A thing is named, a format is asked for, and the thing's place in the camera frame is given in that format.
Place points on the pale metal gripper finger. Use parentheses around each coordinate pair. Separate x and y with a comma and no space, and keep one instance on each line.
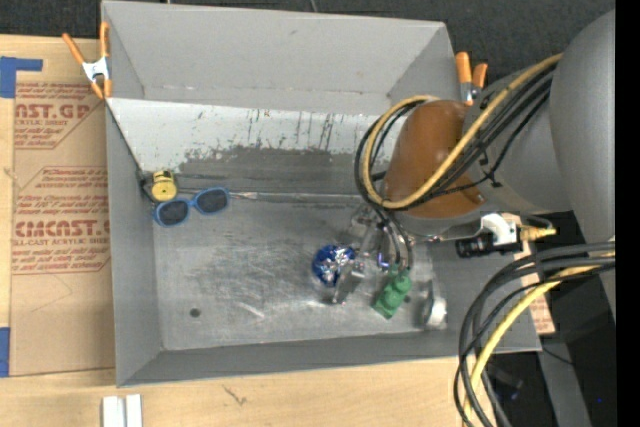
(349,282)

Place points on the blue and silver shiny ball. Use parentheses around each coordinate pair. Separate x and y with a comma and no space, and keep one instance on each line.
(327,262)

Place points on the clear glass cup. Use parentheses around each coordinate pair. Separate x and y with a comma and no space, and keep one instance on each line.
(434,310)

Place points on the grey metal bin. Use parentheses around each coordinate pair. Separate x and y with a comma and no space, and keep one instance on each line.
(260,265)

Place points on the blue sunglasses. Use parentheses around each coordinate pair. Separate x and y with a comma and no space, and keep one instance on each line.
(175,211)

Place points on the yellow cylinder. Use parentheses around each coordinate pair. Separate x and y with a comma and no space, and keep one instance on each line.
(164,187)

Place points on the brown cardboard board, red print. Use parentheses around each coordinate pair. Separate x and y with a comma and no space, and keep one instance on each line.
(55,195)

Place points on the black cylinder on white bracket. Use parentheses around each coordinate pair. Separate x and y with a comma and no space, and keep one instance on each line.
(482,245)

